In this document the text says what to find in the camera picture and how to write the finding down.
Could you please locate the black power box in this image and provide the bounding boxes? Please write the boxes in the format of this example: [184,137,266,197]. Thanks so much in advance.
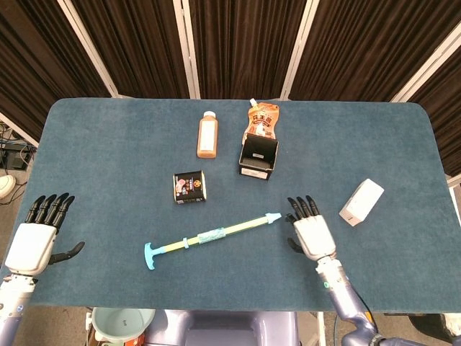
[3,146,28,170]

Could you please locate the dark curtain partition panel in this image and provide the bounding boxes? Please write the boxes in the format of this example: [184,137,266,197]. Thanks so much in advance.
[172,0,320,101]
[57,0,201,99]
[0,0,112,145]
[280,0,461,104]
[390,21,461,188]

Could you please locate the white round floor device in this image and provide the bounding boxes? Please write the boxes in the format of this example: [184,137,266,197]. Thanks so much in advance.
[0,175,17,198]

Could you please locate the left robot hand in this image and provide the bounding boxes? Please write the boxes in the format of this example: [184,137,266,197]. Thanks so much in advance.
[3,192,86,278]

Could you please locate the white rectangular box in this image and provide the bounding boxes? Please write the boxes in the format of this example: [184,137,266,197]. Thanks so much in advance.
[338,177,385,227]

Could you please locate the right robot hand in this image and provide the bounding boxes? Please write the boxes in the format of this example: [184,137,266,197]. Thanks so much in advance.
[285,195,339,263]

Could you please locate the white metal table leg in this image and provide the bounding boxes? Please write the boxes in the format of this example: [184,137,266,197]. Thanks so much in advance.
[316,311,327,346]

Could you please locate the blue felt table mat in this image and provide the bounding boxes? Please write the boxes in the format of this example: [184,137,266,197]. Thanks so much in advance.
[0,97,461,314]

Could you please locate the yellow and cyan toy pump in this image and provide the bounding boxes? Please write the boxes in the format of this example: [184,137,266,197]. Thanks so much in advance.
[143,215,268,271]

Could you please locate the orange spout pouch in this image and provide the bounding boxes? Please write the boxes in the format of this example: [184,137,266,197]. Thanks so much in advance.
[246,97,282,141]

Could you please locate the black luncheon meat can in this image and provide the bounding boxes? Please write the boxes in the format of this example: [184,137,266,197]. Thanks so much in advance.
[172,170,208,205]

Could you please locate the purple robot torso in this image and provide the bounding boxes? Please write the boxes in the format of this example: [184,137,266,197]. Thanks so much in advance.
[146,309,300,346]

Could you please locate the black open cardboard box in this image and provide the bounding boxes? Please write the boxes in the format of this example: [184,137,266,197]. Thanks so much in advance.
[237,132,280,182]

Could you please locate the clear syringe barrel blue tip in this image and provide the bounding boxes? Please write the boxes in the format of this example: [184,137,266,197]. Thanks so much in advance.
[182,212,282,250]

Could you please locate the pale green plastic bucket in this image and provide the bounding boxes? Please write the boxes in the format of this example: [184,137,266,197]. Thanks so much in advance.
[90,306,156,346]

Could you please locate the orange juice bottle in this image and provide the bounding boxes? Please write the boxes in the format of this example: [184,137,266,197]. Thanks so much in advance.
[196,110,220,159]

